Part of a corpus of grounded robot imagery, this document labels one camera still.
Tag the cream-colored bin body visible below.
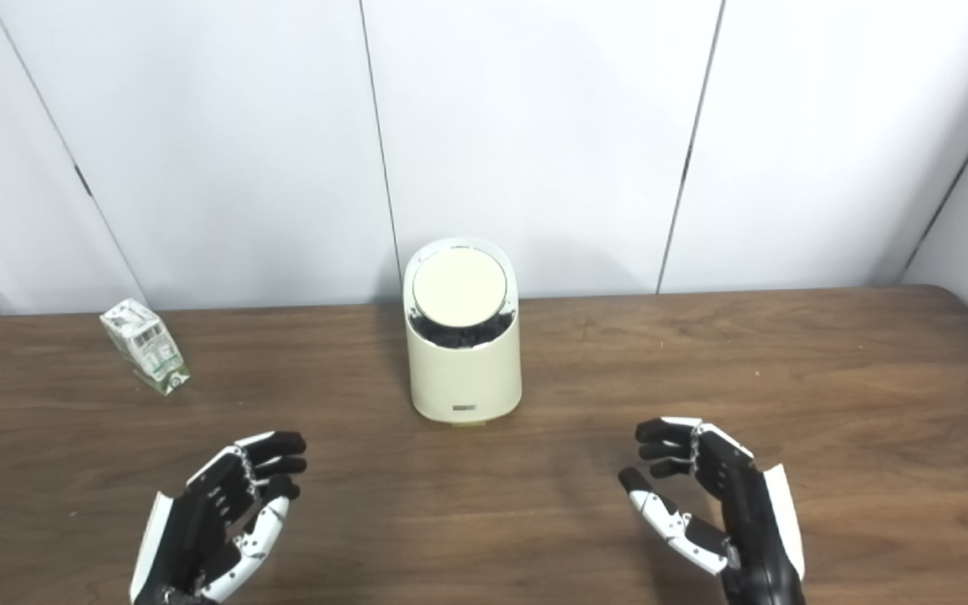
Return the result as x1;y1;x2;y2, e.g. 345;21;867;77
402;238;523;428

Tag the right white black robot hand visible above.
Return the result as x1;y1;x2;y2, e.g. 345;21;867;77
618;417;807;605

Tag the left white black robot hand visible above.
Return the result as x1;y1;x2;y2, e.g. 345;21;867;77
129;431;308;605

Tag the white green milk carton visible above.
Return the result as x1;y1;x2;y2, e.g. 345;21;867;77
99;298;192;396

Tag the cream round bin lid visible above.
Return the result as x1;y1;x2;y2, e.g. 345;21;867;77
413;249;508;327

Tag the black bin liner bag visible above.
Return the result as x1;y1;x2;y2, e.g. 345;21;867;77
408;301;516;350

